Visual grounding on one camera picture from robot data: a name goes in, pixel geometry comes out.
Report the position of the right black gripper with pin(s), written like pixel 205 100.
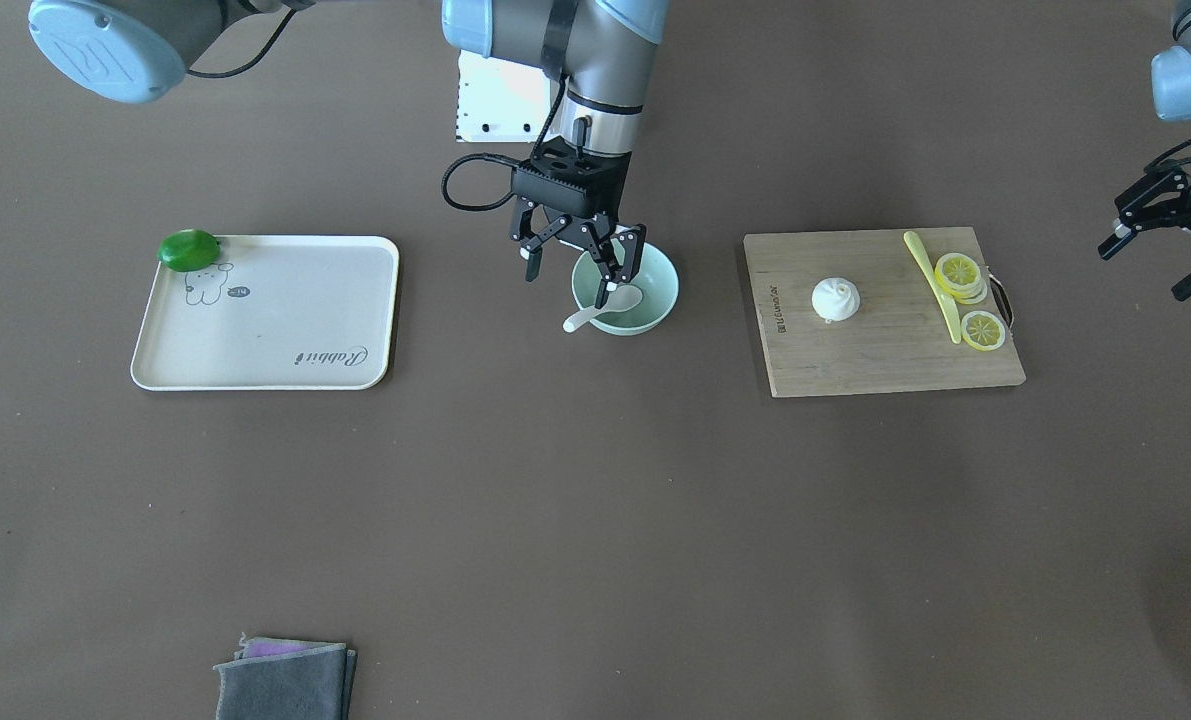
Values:
pixel 572 227

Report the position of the white ceramic spoon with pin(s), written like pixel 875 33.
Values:
pixel 620 300

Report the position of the white steamed bun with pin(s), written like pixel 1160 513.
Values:
pixel 835 299

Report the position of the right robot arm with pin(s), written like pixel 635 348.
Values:
pixel 598 55

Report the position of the light green bowl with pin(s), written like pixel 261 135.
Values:
pixel 657 279

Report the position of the lower lemon slice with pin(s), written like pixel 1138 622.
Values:
pixel 983 331

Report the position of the lemon slice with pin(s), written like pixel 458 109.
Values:
pixel 983 331
pixel 961 277

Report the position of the upper lemon slice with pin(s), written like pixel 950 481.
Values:
pixel 961 277

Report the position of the yellow plastic knife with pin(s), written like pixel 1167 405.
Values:
pixel 947 305

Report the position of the wooden cutting board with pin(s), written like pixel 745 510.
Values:
pixel 896 342

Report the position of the cream rabbit tray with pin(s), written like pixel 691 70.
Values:
pixel 276 311

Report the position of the green lime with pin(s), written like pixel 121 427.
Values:
pixel 189 250

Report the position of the grey folded cloth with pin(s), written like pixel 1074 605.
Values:
pixel 276 678

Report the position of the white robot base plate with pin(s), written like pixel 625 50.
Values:
pixel 500 101

